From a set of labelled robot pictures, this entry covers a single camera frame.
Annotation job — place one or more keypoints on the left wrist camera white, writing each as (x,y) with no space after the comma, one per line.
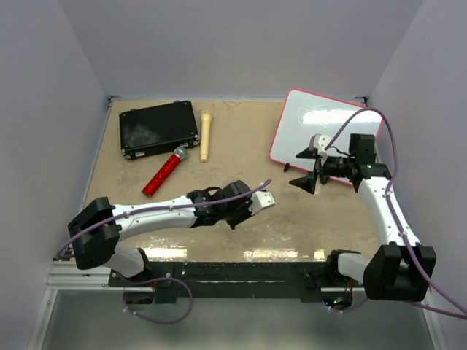
(261,200)

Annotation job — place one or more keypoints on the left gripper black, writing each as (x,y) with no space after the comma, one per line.
(233,223)

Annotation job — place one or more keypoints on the cream toy microphone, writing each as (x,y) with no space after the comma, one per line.
(206,120)

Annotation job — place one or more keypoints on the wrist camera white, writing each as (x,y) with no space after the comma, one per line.
(261,200)
(318,144)

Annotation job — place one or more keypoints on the aluminium frame rail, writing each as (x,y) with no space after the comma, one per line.
(65,275)

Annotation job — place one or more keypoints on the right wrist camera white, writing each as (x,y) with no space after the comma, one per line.
(318,144)

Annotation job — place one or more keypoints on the black hard case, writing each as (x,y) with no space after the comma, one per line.
(156,130)

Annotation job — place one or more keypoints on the pink framed whiteboard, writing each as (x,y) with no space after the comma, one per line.
(306,114)

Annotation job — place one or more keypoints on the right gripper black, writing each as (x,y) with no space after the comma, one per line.
(308,183)

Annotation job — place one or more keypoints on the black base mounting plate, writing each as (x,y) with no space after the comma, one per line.
(309,282)

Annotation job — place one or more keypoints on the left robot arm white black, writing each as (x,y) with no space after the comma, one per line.
(102,246)

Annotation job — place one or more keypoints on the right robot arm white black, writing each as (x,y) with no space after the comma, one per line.
(394,272)

